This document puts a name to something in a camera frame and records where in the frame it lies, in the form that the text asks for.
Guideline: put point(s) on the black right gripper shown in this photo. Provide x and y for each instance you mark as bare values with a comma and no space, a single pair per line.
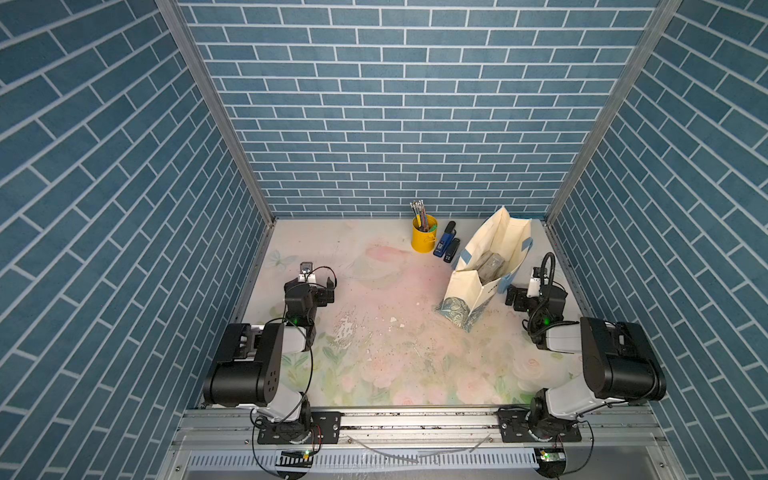
521,297

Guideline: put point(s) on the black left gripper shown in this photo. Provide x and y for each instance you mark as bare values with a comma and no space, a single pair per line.
324,295

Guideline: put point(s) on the clear compass set case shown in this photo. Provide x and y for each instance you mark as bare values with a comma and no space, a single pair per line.
490,267

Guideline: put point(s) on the cream canvas tote bag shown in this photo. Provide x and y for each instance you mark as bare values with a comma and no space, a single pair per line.
466,299

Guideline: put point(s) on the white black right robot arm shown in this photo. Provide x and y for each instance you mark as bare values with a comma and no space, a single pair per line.
619,366

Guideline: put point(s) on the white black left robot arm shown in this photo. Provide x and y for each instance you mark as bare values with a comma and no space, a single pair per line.
246,368

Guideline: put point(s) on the black stapler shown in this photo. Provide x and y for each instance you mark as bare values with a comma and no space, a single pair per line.
451,250

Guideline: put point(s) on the blue stapler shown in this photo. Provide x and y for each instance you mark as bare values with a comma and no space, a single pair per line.
445,240

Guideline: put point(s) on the yellow pencil cup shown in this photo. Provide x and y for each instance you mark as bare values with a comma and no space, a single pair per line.
424,241

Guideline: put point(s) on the pencils in cup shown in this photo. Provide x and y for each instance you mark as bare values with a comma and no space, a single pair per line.
420,215

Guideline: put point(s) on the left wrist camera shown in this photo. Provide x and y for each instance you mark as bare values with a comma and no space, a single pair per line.
306,271

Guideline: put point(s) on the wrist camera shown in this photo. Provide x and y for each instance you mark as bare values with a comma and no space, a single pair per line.
534,285
306,271

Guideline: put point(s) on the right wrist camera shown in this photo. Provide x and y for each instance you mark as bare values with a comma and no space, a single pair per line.
534,285

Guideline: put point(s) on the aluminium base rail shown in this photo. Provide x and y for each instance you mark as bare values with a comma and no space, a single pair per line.
423,443

